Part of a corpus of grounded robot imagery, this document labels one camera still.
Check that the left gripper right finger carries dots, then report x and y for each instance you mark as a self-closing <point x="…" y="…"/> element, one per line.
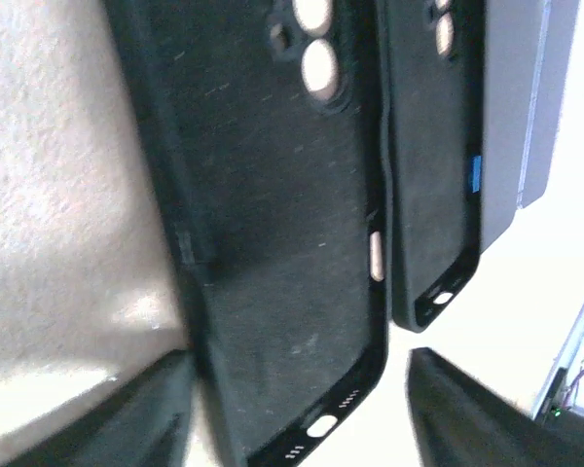
<point x="460" y="422"/>

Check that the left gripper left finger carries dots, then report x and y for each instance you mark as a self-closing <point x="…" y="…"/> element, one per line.
<point x="142" y="421"/>

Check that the black phone case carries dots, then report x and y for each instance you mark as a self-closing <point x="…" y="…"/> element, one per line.
<point x="269" y="199"/>
<point x="433" y="78"/>

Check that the black phone with blue edge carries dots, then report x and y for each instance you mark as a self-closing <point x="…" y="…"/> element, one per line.
<point x="511" y="45"/>

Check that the right circuit board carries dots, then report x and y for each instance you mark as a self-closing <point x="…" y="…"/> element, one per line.
<point x="559" y="395"/>

